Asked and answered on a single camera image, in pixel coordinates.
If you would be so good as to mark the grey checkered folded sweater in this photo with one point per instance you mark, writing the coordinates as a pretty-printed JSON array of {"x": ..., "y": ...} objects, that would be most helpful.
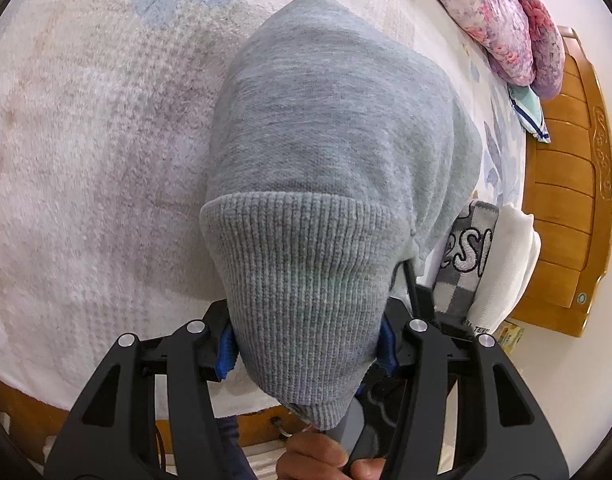
[{"x": 461, "y": 285}]

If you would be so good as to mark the yellow box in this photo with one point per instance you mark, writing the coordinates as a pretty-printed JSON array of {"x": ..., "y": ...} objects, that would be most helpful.
[{"x": 511, "y": 335}]

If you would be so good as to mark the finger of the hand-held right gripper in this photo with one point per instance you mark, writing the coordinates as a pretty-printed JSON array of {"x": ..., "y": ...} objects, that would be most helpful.
[{"x": 423, "y": 305}]

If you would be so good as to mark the grey zip hoodie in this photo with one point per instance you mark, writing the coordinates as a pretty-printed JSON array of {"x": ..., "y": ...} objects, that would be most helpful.
[{"x": 326, "y": 160}]

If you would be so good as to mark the white folded garment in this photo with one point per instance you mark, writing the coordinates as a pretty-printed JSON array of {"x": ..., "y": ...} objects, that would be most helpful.
[{"x": 506, "y": 270}]

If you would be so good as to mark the person's dark clothing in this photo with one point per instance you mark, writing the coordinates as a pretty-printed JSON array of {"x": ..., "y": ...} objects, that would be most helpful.
[{"x": 231, "y": 450}]

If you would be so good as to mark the bed with floral sheet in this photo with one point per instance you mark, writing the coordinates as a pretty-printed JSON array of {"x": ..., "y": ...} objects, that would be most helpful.
[{"x": 86, "y": 185}]

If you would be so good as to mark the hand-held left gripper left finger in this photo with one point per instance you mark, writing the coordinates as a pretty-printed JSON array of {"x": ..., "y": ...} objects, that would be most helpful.
[{"x": 225, "y": 355}]

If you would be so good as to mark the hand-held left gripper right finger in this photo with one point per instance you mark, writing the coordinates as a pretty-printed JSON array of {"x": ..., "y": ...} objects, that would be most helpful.
[{"x": 388, "y": 347}]

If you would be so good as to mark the wooden headboard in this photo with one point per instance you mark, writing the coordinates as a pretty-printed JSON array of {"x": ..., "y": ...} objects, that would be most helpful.
[{"x": 561, "y": 185}]

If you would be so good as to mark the person's right hand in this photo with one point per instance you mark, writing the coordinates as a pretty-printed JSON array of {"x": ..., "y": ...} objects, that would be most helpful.
[{"x": 311, "y": 460}]

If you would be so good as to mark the purple floral quilt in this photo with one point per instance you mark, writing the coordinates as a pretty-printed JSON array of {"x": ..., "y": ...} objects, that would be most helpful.
[{"x": 486, "y": 20}]

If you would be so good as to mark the teal striped pillow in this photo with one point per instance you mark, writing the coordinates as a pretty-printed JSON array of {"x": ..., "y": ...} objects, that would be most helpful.
[{"x": 531, "y": 110}]

